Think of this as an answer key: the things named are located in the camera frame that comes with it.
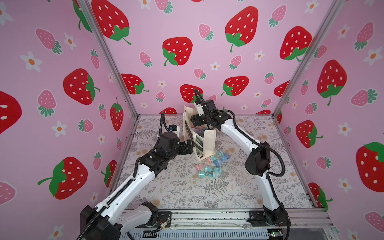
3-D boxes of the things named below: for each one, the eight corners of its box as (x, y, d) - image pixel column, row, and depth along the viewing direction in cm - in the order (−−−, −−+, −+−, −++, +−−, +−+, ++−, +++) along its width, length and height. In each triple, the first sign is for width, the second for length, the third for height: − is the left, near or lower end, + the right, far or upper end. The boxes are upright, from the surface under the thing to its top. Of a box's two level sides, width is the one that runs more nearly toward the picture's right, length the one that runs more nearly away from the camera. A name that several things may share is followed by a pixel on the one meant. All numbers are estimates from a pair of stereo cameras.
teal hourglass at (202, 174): (198, 178, 88) (198, 176, 87) (198, 172, 91) (198, 170, 89) (215, 178, 88) (215, 176, 87) (214, 172, 91) (214, 170, 89)
